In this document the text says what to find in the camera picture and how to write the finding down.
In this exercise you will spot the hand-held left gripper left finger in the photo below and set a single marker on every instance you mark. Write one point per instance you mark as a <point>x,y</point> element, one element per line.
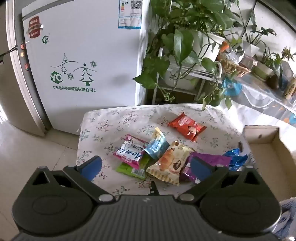
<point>91,168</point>

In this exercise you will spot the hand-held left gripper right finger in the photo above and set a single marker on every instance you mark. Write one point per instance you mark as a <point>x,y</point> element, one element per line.
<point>201,170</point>

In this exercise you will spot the red snack packet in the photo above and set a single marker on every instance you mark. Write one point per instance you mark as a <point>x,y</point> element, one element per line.
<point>185,125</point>

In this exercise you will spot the light blue snack packet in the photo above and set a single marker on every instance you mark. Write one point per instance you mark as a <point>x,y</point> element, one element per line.
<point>157,144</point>

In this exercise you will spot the cardboard box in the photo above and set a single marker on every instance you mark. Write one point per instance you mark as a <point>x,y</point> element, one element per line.
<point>272,162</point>

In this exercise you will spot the purple snack packet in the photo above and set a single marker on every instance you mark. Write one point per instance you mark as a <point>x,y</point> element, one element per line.
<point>215,160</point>

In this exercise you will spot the beige croissant snack packet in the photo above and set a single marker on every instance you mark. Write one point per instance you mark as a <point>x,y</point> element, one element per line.
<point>166,164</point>

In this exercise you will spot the blue foil snack packet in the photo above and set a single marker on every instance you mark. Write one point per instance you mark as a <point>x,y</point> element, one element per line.
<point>235,160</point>

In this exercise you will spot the green snack packet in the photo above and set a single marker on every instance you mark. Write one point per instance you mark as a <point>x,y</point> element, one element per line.
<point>129,170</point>

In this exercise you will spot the pink white snack packet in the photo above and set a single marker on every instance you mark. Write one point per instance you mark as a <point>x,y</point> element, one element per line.
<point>129,150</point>

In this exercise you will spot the floral cloth covered stool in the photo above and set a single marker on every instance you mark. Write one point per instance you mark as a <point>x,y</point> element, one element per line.
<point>111,125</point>

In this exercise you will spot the long table with patterned cloth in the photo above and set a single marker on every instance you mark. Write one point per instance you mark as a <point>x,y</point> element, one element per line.
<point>259,102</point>

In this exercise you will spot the white plastic basin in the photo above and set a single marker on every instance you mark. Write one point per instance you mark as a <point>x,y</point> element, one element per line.
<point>175,81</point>

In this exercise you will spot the white metal plant stand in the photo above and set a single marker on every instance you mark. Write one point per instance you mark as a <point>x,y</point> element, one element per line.
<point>205,74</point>

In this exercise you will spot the blue patterned cloth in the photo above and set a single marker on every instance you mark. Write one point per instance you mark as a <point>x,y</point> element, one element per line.
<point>288,215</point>

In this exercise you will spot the wicker basket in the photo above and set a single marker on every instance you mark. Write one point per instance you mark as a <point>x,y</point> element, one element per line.
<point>235,68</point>

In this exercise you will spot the brown teapot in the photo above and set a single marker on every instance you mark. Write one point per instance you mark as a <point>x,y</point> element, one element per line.
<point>272,81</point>

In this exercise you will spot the green round plant pot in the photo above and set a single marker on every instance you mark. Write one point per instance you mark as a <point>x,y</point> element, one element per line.
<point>261,70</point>

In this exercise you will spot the clear plastic bags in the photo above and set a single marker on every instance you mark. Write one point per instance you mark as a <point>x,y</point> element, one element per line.
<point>233,56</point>

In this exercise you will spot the brown square container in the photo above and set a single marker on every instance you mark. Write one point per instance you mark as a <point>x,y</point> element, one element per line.
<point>248,62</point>

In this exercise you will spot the gold can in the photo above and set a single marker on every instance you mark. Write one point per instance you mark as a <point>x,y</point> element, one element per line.
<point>290,89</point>

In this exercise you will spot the white refrigerator with grey door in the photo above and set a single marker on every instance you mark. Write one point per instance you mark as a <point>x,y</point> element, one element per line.
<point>92,46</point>

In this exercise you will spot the blue translucent container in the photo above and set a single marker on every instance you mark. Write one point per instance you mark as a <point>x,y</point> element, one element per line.
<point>284,78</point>

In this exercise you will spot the round white plant pot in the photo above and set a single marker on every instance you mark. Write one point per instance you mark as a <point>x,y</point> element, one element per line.
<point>210,46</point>

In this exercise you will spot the orange bottle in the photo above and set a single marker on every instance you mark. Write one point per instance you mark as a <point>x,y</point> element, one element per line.
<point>224,45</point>

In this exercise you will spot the green pothos plant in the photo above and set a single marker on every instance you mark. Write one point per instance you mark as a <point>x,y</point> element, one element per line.
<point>182,41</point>

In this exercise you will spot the white angular plant pot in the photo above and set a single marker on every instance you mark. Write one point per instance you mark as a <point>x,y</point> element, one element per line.
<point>251,49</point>

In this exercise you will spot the tall thin-stemmed plant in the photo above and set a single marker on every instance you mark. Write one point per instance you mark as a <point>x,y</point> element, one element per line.
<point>253,25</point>

